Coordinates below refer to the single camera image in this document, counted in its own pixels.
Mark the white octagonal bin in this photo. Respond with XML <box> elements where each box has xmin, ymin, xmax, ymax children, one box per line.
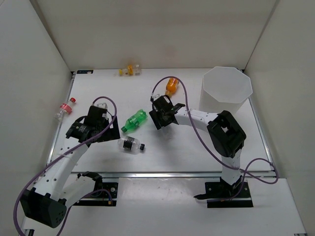
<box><xmin>199</xmin><ymin>66</ymin><xmax>252</xmax><ymax>115</ymax></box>

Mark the clear bottle yellow cap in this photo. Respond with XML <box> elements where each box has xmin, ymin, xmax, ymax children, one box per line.
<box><xmin>118</xmin><ymin>64</ymin><xmax>142</xmax><ymax>76</ymax></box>

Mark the clear bottle red label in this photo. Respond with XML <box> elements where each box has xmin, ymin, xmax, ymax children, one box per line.
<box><xmin>55</xmin><ymin>97</ymin><xmax>76</xmax><ymax>122</ymax></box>

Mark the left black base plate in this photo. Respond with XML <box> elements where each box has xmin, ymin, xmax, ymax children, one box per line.
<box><xmin>74</xmin><ymin>178</ymin><xmax>119</xmax><ymax>207</ymax></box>

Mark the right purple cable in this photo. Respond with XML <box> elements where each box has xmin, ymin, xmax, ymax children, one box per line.
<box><xmin>150</xmin><ymin>76</ymin><xmax>279</xmax><ymax>205</ymax></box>

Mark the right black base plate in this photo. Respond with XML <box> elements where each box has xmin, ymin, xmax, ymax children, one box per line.
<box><xmin>194</xmin><ymin>181</ymin><xmax>253</xmax><ymax>208</ymax></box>

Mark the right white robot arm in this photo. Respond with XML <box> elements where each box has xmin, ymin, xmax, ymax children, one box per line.
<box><xmin>149</xmin><ymin>95</ymin><xmax>246</xmax><ymax>198</ymax></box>

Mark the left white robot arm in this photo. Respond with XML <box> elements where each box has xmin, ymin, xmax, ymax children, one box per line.
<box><xmin>19</xmin><ymin>103</ymin><xmax>120</xmax><ymax>228</ymax></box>

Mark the clear bottle black label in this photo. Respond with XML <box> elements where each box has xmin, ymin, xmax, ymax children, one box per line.
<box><xmin>118</xmin><ymin>136</ymin><xmax>145</xmax><ymax>154</ymax></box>

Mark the green plastic bottle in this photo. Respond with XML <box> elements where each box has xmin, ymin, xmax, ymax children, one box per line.
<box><xmin>121</xmin><ymin>109</ymin><xmax>148</xmax><ymax>133</ymax></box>

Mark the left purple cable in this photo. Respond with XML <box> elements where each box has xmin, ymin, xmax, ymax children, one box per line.
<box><xmin>14</xmin><ymin>96</ymin><xmax>117</xmax><ymax>236</ymax></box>

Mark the purple cable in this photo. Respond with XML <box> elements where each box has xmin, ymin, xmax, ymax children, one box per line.
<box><xmin>150</xmin><ymin>76</ymin><xmax>279</xmax><ymax>205</ymax></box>
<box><xmin>14</xmin><ymin>96</ymin><xmax>117</xmax><ymax>236</ymax></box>

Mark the orange plastic bottle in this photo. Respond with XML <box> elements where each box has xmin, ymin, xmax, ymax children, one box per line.
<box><xmin>165</xmin><ymin>77</ymin><xmax>179</xmax><ymax>97</ymax></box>

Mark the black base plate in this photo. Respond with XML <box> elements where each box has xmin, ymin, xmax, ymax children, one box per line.
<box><xmin>74</xmin><ymin>178</ymin><xmax>119</xmax><ymax>207</ymax></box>
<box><xmin>194</xmin><ymin>181</ymin><xmax>253</xmax><ymax>208</ymax></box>

